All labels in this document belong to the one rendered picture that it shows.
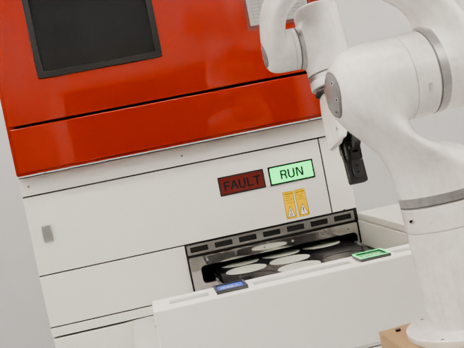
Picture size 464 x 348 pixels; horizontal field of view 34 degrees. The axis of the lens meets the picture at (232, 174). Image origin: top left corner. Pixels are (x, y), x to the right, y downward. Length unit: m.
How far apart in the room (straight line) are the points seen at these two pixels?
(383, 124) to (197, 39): 0.92
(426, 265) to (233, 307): 0.37
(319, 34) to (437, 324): 0.56
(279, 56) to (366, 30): 2.24
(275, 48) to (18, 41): 0.74
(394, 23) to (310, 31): 2.27
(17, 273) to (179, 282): 1.62
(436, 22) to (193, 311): 0.61
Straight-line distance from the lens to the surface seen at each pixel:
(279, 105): 1.88
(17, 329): 3.49
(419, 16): 1.10
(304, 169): 1.94
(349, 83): 1.02
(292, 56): 1.37
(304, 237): 1.94
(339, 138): 1.33
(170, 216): 1.90
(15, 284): 3.46
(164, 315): 1.29
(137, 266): 1.91
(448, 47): 1.07
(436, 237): 1.06
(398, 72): 1.03
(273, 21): 1.33
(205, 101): 1.85
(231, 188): 1.90
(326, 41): 1.37
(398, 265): 1.36
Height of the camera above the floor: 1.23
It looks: 3 degrees down
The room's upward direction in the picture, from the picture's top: 11 degrees counter-clockwise
